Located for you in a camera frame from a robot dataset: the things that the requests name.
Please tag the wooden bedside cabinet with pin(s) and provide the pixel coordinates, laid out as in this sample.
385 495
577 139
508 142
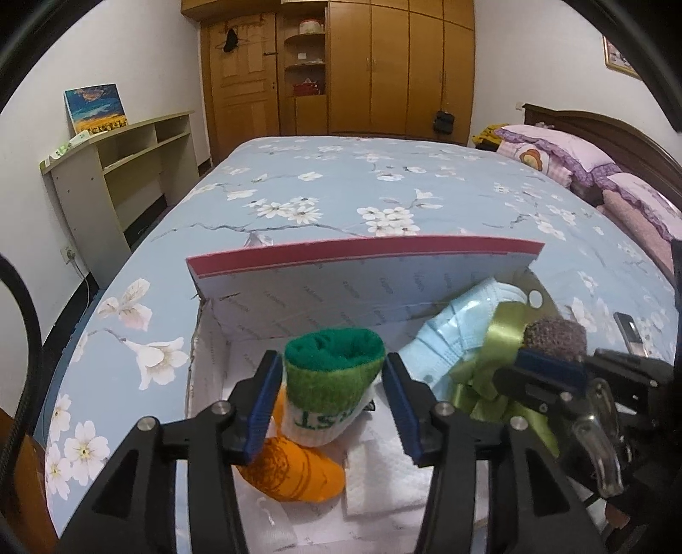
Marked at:
21 479

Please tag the blue face mask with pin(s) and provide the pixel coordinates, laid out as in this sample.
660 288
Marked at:
453 330

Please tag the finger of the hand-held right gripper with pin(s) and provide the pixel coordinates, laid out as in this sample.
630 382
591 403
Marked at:
628 362
549 367

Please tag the green satin ribbon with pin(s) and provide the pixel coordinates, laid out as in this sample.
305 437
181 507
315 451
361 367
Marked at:
501 330

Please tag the framed wall picture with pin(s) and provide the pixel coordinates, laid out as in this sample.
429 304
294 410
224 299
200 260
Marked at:
621 58

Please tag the landscape painting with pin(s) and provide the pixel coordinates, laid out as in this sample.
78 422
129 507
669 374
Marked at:
96 109

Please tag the green and white carton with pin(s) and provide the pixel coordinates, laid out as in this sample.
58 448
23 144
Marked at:
66 147

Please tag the wooden door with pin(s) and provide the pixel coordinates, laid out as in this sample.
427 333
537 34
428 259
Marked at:
240 106

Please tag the floral blue bed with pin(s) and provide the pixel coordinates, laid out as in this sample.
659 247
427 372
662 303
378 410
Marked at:
373 176

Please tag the green and white sock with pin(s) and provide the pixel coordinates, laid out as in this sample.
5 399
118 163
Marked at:
330 383

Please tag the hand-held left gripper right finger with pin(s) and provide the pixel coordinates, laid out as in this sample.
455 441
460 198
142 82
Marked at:
402 410

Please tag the black mobile phone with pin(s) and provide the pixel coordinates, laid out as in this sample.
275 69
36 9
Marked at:
628 333

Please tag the pink ruffled pillow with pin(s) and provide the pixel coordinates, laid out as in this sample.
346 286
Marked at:
559 154
644 202

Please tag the red item on wardrobe shelf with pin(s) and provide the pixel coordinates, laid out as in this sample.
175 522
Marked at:
308 88

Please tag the white container on wardrobe shelf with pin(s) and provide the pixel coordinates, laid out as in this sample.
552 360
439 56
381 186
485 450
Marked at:
311 25

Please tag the wall power socket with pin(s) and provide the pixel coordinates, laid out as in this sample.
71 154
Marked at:
70 253

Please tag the black hanging bag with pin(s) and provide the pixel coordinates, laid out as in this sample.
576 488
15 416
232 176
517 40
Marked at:
443 122

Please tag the orange knit sock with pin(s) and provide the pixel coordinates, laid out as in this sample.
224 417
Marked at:
287 469

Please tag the wooden wardrobe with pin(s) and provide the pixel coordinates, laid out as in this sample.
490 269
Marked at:
383 69

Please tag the grey knit sock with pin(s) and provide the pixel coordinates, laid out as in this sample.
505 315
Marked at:
554 335

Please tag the white paper tissue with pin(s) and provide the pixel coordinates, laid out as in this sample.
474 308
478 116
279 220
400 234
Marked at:
383 469

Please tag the white cardboard box red edge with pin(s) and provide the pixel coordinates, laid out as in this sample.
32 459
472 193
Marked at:
346 277

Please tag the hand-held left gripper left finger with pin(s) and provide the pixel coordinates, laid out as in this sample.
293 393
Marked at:
261 410

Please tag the black item on door hook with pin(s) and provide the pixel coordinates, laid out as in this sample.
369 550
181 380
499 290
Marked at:
230 40

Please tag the pink folded blanket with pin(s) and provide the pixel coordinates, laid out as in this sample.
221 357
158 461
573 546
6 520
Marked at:
639 239

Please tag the dark wooden headboard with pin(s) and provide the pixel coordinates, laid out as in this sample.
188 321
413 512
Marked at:
612 128

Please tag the beige shelf unit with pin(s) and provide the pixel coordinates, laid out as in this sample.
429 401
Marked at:
85 202

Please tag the yellow plush toy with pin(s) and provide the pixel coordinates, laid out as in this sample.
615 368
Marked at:
486 137

